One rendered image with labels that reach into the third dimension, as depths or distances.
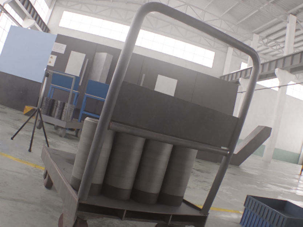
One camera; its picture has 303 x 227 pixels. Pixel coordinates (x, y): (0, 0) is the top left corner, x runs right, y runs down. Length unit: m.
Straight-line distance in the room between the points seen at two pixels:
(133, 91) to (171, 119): 0.17
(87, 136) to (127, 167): 0.19
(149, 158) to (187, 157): 0.17
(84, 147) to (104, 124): 0.20
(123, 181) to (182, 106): 0.36
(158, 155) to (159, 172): 0.07
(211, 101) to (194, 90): 0.50
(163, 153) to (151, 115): 0.25
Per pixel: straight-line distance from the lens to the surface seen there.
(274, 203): 2.48
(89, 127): 1.16
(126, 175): 1.22
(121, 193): 1.23
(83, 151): 1.17
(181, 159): 1.32
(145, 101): 1.04
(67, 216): 1.26
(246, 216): 2.31
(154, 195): 1.30
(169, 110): 1.08
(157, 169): 1.27
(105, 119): 0.99
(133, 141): 1.20
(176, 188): 1.34
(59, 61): 7.59
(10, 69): 7.85
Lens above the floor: 0.58
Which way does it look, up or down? 3 degrees up
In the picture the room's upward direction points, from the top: 15 degrees clockwise
